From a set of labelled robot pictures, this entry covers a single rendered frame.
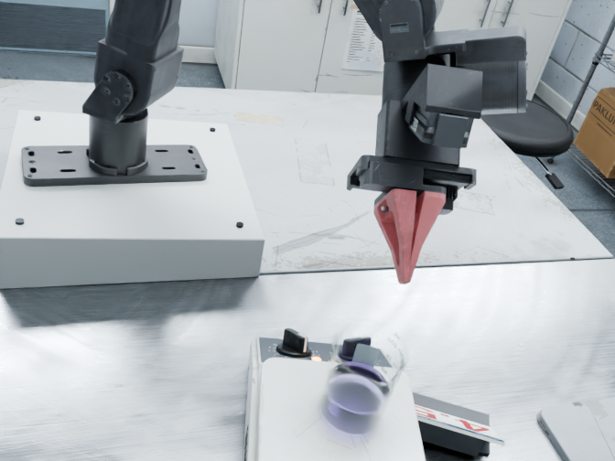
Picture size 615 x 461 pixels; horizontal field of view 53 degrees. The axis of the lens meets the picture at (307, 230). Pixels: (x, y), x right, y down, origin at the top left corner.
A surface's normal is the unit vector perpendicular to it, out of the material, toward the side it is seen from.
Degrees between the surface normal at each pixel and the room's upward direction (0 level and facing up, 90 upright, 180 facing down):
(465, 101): 41
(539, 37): 90
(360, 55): 90
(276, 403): 0
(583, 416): 0
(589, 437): 0
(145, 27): 78
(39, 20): 90
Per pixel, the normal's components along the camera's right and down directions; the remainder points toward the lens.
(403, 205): 0.11, 0.15
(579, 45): -0.96, 0.03
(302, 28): 0.25, 0.61
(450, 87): 0.14, -0.21
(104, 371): 0.16, -0.79
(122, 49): -0.33, 0.48
